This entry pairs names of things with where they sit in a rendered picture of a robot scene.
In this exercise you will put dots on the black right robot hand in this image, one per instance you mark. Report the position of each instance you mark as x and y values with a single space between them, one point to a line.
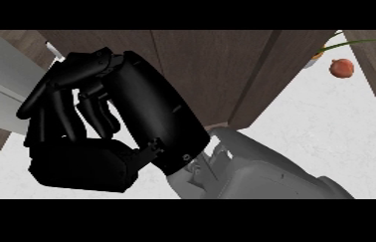
147 106

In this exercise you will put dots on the dark brown wooden cabinet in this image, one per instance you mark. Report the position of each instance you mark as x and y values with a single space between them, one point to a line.
210 73

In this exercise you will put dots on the pale grey appliance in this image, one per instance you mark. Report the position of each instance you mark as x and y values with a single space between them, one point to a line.
17 83

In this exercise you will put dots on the orange and white object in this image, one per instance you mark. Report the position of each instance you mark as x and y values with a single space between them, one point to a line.
315 59

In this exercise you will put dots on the red round fruit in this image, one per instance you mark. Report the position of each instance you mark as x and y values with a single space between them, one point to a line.
341 68

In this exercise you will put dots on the green plant stalk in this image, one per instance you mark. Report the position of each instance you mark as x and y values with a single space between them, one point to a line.
349 44

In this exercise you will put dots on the brown wooden panel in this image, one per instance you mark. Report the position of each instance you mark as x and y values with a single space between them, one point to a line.
366 60

